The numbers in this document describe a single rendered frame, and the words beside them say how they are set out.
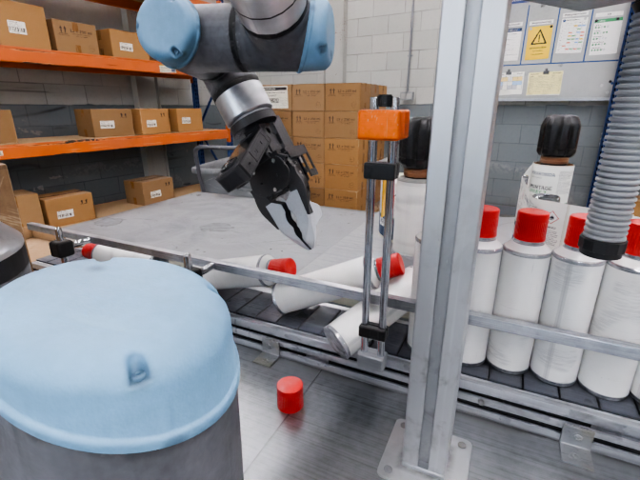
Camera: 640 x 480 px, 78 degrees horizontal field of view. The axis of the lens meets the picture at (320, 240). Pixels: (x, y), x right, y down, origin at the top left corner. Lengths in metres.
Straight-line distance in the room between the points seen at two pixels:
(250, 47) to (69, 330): 0.37
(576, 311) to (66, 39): 4.14
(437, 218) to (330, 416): 0.30
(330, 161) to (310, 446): 3.61
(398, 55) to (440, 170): 4.97
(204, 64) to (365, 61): 4.97
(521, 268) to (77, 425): 0.44
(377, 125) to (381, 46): 4.99
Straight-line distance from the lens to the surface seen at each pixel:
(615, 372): 0.57
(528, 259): 0.50
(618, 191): 0.40
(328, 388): 0.58
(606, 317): 0.54
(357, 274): 0.57
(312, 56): 0.48
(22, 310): 0.23
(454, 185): 0.35
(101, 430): 0.20
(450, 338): 0.39
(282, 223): 0.59
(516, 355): 0.56
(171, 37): 0.52
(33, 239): 1.40
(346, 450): 0.51
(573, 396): 0.57
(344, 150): 3.92
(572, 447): 0.58
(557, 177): 1.07
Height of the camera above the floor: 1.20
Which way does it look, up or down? 19 degrees down
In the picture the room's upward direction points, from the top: straight up
